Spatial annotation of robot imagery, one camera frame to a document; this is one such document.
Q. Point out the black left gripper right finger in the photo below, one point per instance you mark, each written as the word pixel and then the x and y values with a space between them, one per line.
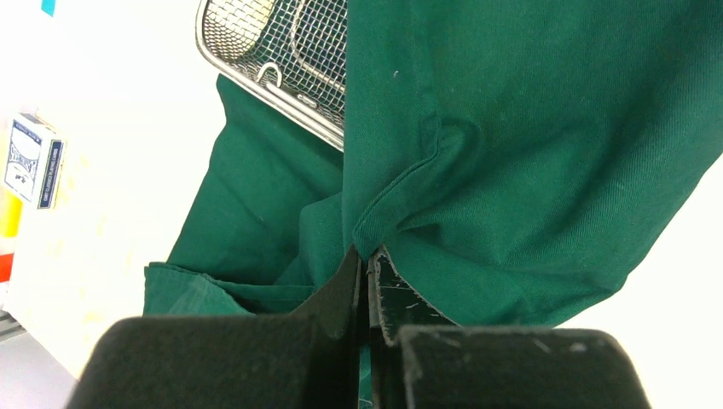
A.
pixel 420 358

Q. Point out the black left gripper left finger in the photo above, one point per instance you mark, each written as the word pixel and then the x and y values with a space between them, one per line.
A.
pixel 308 358

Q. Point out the dark green surgical drape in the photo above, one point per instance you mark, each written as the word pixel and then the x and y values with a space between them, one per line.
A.
pixel 517 158

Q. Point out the metal mesh instrument tray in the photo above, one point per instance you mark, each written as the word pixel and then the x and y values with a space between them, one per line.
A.
pixel 289 54

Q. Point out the small orange block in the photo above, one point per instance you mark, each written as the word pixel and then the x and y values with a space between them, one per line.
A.
pixel 6 265

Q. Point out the yellow toy piece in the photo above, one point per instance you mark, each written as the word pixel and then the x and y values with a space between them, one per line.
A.
pixel 11 209

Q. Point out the playing card box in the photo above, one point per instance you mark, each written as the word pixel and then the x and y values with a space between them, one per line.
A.
pixel 32 169

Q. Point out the teal block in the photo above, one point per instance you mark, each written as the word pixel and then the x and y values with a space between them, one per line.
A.
pixel 48 7

